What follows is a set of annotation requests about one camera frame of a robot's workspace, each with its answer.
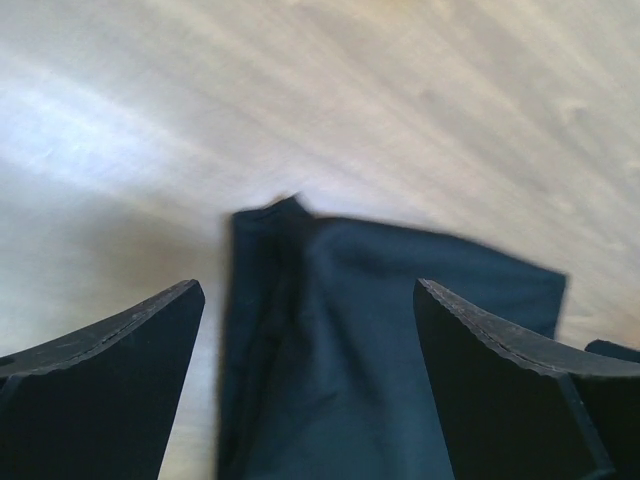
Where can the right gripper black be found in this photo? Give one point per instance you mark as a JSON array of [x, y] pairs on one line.
[[613, 350]]

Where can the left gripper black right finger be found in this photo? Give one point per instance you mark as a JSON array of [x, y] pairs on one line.
[[514, 404]]

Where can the black t shirt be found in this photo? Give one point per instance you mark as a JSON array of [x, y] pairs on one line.
[[323, 372]]

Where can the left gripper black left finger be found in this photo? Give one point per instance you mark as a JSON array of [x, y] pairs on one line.
[[100, 402]]

